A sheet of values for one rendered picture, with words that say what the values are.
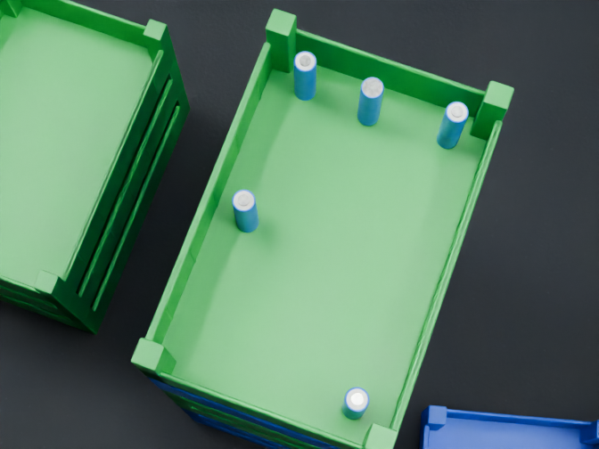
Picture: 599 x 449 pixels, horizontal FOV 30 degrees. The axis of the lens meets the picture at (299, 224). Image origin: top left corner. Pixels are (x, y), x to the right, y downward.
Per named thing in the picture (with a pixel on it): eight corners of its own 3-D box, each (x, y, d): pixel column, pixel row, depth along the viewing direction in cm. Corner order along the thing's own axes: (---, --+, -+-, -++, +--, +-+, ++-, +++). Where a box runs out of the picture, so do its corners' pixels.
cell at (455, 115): (440, 125, 94) (449, 96, 88) (461, 132, 94) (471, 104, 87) (433, 144, 93) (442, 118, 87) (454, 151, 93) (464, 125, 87)
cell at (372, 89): (387, 81, 88) (381, 110, 94) (365, 73, 88) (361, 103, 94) (379, 102, 88) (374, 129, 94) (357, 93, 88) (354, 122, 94)
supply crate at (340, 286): (274, 47, 96) (272, 6, 88) (499, 123, 94) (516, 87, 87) (143, 375, 89) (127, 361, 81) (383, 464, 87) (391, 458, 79)
